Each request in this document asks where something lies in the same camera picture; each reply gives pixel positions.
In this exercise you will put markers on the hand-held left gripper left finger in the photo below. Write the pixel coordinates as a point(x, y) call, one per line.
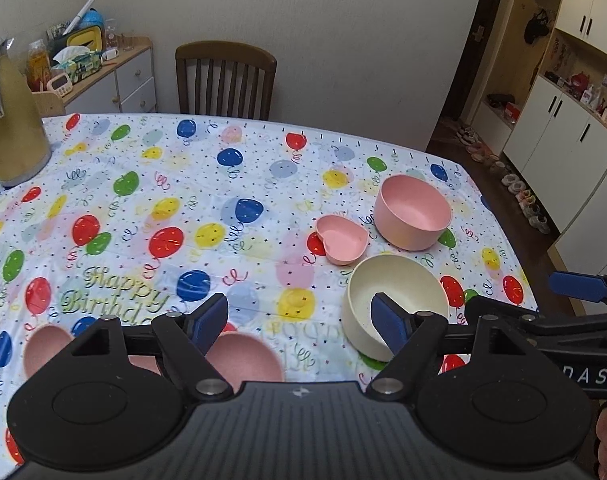
point(211, 322)

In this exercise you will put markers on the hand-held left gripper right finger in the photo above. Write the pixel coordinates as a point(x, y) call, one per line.
point(388, 322)

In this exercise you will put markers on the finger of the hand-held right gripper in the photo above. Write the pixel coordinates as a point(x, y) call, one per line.
point(498, 307)
point(578, 282)

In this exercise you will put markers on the cream round bowl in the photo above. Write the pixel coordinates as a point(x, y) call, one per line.
point(363, 290)

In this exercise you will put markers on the pink bear-shaped plate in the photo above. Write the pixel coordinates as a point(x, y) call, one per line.
point(248, 360)

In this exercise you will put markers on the small pink heart bowl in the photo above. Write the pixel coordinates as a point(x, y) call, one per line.
point(341, 240)

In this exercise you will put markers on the pink round bowl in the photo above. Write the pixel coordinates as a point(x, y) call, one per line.
point(413, 210)

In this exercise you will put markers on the row of shoes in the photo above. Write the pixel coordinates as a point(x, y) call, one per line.
point(503, 180)

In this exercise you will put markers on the balloon printed tablecloth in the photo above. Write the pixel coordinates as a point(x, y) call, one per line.
point(193, 185)

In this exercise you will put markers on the dark bag on bench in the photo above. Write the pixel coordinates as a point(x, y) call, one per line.
point(498, 100)

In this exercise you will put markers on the red bag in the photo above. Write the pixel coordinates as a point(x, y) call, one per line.
point(579, 80)

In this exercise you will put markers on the dark entrance door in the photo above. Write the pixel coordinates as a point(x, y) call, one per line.
point(476, 70)

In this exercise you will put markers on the dark wooden chair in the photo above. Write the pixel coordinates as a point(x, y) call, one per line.
point(223, 80)

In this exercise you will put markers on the white drawer cabinet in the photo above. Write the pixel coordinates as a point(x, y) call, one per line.
point(128, 85)

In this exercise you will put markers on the black hanging bag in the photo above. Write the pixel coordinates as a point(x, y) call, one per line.
point(537, 25)

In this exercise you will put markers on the light wooden box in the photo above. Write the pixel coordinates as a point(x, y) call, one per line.
point(48, 104)

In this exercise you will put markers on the gold thermos jug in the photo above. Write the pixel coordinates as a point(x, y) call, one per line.
point(13, 135)

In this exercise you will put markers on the small white timer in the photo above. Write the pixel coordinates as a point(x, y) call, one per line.
point(59, 84)

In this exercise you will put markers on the green tissue box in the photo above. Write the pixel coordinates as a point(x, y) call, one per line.
point(78, 65)

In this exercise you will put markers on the clear drinking glass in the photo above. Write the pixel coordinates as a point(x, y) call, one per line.
point(128, 41)
point(110, 34)

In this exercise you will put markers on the orange jar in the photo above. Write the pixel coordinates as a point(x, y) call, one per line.
point(38, 65)

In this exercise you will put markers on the blue yellow storage case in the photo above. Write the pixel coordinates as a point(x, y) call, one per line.
point(88, 30)

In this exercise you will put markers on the white plastic wand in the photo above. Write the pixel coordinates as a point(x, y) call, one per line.
point(79, 15)

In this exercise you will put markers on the white wooden wall cabinet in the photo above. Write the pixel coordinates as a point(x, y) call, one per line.
point(558, 130)

